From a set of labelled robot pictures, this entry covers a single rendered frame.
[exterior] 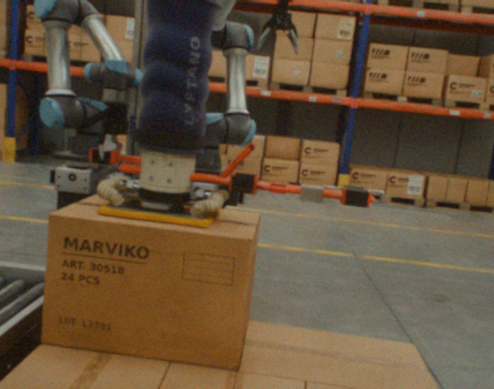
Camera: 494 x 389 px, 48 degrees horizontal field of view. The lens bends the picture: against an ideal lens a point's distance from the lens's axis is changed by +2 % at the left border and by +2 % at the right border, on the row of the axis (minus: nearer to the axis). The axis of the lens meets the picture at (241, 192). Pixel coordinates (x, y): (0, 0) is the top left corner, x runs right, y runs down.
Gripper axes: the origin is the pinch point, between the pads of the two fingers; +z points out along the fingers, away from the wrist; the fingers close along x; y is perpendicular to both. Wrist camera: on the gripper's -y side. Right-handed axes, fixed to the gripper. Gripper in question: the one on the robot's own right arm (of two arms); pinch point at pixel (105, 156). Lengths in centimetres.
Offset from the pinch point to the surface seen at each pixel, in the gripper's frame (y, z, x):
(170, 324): 40, 42, -46
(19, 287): -28, 54, -3
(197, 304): 47, 34, -46
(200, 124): 40, -17, -30
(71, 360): 14, 53, -54
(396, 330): 148, 108, 149
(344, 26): 122, -157, 700
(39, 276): -24, 51, 3
